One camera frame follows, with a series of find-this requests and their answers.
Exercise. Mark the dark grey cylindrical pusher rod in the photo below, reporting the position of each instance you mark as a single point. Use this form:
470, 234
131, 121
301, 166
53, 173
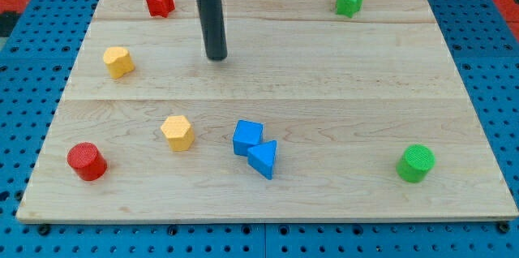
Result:
213, 29

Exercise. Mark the red star block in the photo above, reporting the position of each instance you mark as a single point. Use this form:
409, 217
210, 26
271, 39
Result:
160, 7

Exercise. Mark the yellow heart block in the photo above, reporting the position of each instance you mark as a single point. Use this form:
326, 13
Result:
118, 61

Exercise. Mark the green star block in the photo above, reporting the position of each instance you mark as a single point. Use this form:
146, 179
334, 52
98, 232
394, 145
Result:
348, 7

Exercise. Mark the yellow hexagon block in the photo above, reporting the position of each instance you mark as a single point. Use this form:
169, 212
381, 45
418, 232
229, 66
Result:
178, 132

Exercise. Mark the blue cube block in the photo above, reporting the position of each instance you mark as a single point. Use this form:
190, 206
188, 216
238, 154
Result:
246, 135

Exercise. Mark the light wooden board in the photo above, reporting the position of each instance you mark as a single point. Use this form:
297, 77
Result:
343, 97

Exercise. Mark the blue triangle block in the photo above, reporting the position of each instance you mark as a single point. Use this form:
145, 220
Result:
262, 158

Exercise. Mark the red cylinder block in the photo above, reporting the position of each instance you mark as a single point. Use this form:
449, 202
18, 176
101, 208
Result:
87, 161

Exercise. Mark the green cylinder block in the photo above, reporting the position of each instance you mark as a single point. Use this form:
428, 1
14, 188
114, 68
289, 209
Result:
415, 163

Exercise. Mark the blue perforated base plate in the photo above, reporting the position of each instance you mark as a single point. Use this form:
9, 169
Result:
36, 62

